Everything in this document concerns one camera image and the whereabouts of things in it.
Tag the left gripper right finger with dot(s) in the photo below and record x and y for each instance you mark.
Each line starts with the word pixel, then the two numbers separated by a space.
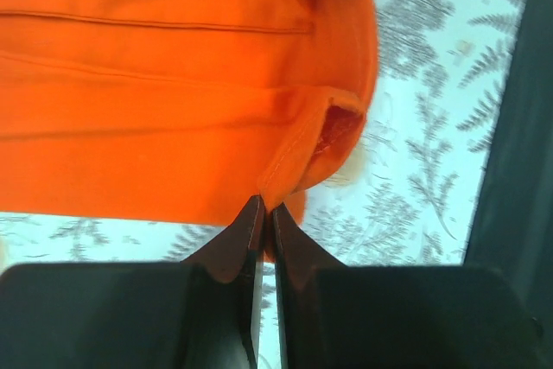
pixel 332 315

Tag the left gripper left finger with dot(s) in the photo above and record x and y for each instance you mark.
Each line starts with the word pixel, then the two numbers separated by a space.
pixel 201 312

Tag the orange t-shirt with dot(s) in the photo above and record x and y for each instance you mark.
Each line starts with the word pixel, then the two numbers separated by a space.
pixel 179 110

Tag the floral patterned table mat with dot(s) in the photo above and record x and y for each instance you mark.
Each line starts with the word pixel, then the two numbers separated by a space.
pixel 405 194

